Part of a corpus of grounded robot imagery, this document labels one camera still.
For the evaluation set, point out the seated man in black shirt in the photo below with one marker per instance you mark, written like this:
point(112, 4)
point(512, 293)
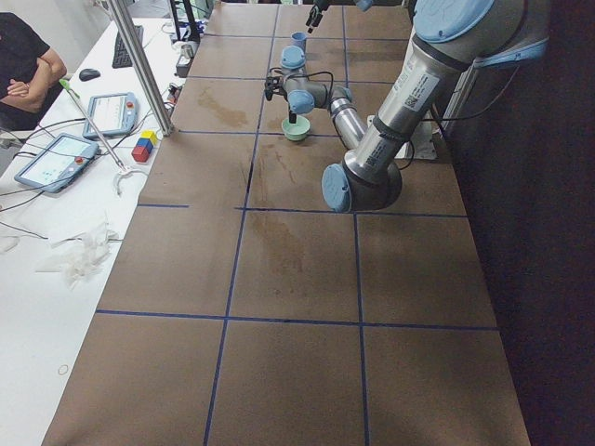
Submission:
point(31, 71)

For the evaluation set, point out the blue teach pendant near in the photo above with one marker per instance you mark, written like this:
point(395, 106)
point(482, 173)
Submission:
point(59, 164)

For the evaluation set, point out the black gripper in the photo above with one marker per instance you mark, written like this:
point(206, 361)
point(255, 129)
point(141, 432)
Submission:
point(292, 114)
point(316, 9)

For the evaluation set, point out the crumpled white tissue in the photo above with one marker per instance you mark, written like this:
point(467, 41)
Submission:
point(79, 248)

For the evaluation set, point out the black computer mouse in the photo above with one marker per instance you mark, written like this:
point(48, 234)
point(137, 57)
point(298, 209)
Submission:
point(88, 74)

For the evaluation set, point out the light blue plastic cup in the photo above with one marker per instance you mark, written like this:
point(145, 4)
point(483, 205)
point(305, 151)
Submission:
point(299, 39)

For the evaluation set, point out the blue teach pendant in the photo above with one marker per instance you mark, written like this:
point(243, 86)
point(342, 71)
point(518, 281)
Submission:
point(115, 115)
point(59, 164)

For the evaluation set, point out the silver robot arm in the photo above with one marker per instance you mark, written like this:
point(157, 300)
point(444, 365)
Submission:
point(448, 38)
point(363, 5)

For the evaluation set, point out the aluminium frame post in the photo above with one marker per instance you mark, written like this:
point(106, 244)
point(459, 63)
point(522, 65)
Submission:
point(126, 28)

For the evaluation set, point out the steel cup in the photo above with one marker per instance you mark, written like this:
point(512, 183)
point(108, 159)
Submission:
point(187, 50)

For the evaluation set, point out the red blue yellow blocks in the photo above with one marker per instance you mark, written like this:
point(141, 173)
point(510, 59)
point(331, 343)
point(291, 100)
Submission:
point(144, 146)

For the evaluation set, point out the green handled reach grabber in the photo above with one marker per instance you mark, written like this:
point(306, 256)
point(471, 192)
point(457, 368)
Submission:
point(124, 170)

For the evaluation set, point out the mint green plastic bowl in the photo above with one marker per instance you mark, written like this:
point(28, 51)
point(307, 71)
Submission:
point(298, 130)

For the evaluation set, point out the blue teach pendant far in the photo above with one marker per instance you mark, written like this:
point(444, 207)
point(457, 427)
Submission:
point(115, 115)

